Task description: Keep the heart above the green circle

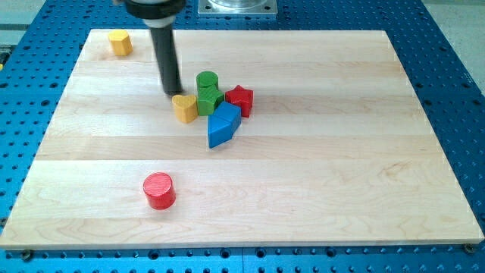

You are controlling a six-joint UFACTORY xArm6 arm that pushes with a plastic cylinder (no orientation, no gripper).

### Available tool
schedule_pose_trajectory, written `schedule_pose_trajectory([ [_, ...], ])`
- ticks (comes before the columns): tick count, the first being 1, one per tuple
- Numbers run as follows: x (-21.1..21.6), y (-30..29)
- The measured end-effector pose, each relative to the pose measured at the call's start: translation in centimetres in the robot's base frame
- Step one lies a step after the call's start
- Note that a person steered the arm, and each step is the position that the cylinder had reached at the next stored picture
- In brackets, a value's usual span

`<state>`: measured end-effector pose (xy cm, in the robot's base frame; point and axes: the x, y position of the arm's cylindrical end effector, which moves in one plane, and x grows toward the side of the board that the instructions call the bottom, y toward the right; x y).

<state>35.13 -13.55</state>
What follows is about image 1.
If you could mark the yellow heart block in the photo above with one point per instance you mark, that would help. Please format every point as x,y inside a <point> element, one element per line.
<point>185,108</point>

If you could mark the blue triangle block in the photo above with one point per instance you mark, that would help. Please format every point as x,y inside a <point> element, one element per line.
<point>221,130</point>

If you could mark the red star block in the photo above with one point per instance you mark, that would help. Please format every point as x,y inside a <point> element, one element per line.
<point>241,97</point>

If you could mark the green star block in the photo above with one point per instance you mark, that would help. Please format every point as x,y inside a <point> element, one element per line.
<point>209,98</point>

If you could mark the green cylinder block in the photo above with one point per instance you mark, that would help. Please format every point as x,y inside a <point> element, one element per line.
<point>206,79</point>

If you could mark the light wooden board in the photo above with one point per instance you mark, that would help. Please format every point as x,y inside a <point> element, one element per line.
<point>337,151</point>

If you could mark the red cylinder block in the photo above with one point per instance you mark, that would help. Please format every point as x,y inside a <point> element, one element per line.
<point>159,190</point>

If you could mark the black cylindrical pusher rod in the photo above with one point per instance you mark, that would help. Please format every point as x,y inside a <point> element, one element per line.
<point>163,41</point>

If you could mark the yellow hexagon block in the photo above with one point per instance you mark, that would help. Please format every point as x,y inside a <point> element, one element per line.
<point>120,42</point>

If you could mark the blue perforated metal table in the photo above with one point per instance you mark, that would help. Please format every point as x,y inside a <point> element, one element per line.
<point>440,44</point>

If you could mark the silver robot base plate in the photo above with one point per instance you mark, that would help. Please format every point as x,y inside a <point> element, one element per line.
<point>243,7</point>

